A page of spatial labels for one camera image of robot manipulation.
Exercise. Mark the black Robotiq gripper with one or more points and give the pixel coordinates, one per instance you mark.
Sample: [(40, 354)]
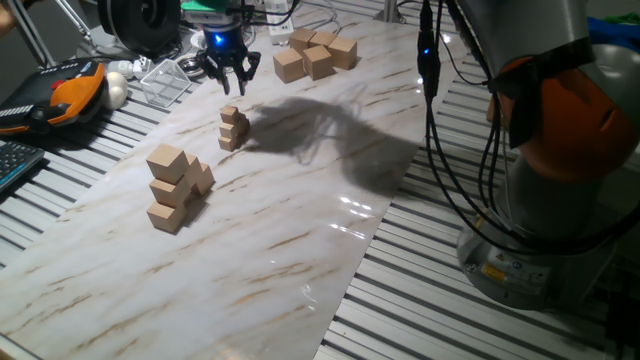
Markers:
[(226, 47)]

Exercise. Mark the bare person hand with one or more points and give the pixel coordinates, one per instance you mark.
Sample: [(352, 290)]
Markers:
[(4, 20)]

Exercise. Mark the round metal bowl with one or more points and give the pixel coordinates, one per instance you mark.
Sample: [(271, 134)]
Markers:
[(189, 65)]

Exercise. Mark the white round power socket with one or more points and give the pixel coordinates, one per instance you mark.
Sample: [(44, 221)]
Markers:
[(197, 40)]

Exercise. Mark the large wooden cube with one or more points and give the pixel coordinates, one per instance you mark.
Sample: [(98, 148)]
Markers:
[(323, 38), (343, 52), (318, 62), (288, 65), (302, 39)]

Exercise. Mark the white power strip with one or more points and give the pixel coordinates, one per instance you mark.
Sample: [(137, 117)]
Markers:
[(280, 27)]

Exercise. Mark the clear plastic box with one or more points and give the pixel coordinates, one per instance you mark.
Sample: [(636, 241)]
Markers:
[(165, 82)]

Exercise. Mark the medium wooden cube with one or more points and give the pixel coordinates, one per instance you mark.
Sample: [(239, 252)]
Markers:
[(165, 217), (205, 180), (194, 170), (167, 162), (169, 194)]

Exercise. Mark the black round spool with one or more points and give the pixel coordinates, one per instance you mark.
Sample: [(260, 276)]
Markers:
[(140, 25)]

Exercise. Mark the white plug adapter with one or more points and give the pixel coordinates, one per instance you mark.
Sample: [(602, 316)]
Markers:
[(122, 67)]

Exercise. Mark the white egg shaped object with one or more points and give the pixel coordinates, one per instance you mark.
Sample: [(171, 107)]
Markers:
[(116, 90)]

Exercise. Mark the orange black teach pendant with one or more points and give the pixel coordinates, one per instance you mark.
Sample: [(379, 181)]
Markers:
[(75, 95)]

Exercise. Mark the marble pattern mat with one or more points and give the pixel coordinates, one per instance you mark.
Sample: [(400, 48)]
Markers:
[(250, 250)]

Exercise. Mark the black computer keyboard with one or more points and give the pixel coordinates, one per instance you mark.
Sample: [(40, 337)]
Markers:
[(17, 160)]

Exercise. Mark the blue bag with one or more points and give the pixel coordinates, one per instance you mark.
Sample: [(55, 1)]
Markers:
[(612, 32)]

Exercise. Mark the green cloth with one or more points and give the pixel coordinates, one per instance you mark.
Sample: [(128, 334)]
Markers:
[(625, 19)]

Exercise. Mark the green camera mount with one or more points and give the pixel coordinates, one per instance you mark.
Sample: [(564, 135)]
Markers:
[(205, 6)]

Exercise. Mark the aluminium upright post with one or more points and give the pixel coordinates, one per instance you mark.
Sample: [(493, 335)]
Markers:
[(390, 7)]

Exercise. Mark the aluminium frame profile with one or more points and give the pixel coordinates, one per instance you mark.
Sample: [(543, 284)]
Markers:
[(30, 30)]

